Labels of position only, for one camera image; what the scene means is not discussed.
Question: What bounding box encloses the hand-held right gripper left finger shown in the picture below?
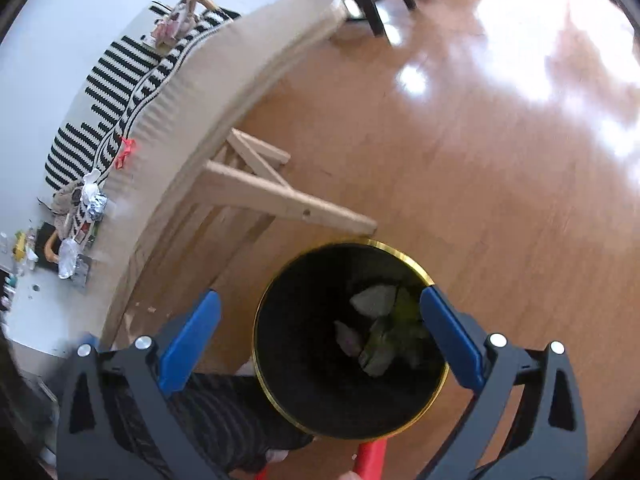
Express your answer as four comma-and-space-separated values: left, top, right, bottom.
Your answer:
56, 289, 232, 480

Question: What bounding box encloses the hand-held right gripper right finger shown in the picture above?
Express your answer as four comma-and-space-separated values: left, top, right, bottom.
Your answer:
418, 285, 589, 480

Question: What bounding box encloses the black bin with gold rim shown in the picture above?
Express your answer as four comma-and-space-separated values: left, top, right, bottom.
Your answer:
251, 241, 450, 442

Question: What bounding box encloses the green crumpled wrapper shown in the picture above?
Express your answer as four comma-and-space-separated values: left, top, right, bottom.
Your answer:
395, 287, 427, 337

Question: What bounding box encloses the grey crumpled paper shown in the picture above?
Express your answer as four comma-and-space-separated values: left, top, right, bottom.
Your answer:
350, 285, 399, 317
357, 321, 402, 377

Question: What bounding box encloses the person's striped trouser leg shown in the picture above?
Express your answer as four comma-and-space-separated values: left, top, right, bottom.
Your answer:
170, 372, 316, 480

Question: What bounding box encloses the pinkish crumpled paper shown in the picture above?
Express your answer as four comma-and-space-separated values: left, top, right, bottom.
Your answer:
333, 320, 364, 357

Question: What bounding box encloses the clear plastic wrapper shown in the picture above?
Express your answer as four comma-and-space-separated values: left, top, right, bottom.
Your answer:
57, 237, 81, 280

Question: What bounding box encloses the crumpled silver foil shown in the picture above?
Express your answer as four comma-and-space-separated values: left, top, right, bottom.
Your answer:
85, 192, 109, 222

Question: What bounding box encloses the beige clothing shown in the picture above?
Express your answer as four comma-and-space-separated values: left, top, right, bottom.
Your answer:
49, 182, 89, 232

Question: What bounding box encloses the red ribbon scrap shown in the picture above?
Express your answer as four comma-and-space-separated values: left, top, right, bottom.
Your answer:
114, 136, 139, 170

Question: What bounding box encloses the oval wooden table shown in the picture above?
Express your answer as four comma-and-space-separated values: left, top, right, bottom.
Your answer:
97, 0, 379, 352

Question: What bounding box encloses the black and white striped blanket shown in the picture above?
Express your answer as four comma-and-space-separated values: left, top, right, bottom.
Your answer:
44, 4, 242, 194

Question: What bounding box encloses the pink printed cushion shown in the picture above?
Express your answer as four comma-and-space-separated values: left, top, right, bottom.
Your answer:
150, 2, 202, 54

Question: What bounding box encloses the wooden frame sofa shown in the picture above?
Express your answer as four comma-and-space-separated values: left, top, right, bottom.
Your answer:
42, 0, 242, 272

